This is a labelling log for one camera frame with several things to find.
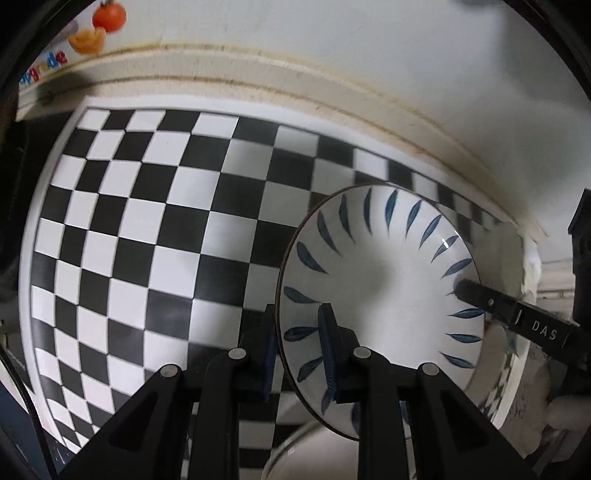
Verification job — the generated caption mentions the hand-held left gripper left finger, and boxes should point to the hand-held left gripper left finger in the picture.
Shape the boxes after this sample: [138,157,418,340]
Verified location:
[60,305,281,480]

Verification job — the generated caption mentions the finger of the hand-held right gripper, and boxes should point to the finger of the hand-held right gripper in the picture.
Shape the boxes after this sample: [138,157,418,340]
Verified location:
[454,278,581,354]

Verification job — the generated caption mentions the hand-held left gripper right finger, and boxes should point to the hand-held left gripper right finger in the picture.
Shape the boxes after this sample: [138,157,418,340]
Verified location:
[317,304,537,480]

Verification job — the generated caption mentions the fruit print poster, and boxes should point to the fruit print poster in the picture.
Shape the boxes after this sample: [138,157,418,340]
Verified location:
[17,0,129,95]

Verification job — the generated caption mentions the black white checkered mat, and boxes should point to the black white checkered mat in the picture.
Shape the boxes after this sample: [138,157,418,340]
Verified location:
[28,95,527,480]

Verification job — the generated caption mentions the white plate blue leaf pattern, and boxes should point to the white plate blue leaf pattern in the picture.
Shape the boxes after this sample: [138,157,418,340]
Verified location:
[276,184,486,439]

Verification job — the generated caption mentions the plain white bowl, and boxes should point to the plain white bowl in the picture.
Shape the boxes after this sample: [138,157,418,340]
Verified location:
[264,421,413,480]

